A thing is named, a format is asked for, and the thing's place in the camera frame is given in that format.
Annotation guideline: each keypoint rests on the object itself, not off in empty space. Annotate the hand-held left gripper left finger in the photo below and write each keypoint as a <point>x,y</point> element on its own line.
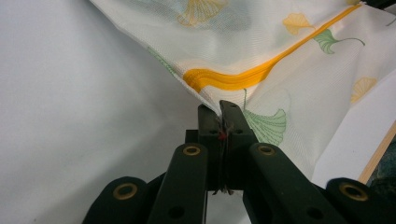
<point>211,155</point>

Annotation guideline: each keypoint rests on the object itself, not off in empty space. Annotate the white leaf-print mesh laundry bag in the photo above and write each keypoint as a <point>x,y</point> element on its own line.
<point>280,71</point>

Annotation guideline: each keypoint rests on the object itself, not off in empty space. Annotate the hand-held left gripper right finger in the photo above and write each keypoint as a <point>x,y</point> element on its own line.
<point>238,137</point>

